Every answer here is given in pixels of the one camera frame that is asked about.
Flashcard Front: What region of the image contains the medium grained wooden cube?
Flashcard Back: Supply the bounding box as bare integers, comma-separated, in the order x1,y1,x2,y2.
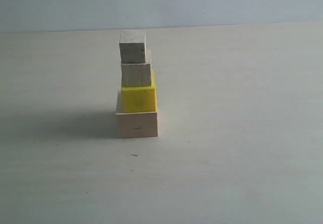
121,48,152,87

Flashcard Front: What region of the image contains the yellow painted wooden cube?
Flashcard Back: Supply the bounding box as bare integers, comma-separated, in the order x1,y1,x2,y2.
121,69,157,113

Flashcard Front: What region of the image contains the large natural wooden cube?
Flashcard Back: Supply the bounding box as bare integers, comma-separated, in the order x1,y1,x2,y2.
115,85,159,139

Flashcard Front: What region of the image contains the small pale wooden cube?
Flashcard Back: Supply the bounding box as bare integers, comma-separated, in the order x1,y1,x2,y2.
119,29,146,64

